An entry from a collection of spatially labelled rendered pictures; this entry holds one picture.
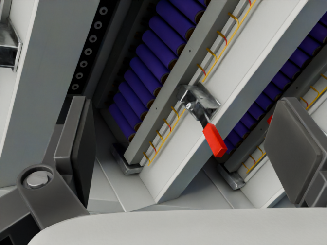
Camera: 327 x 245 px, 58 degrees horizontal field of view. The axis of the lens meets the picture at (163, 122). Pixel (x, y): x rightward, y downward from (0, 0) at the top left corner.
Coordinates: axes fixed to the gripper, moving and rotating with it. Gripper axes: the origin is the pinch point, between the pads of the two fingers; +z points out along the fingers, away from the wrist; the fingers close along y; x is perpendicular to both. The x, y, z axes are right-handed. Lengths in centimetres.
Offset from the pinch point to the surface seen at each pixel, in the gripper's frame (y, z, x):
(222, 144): 5.4, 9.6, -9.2
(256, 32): 9.2, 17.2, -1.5
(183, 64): 2.8, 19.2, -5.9
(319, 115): 23.5, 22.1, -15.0
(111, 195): -5.7, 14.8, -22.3
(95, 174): -8.0, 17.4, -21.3
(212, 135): 4.8, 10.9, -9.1
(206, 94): 5.3, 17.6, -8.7
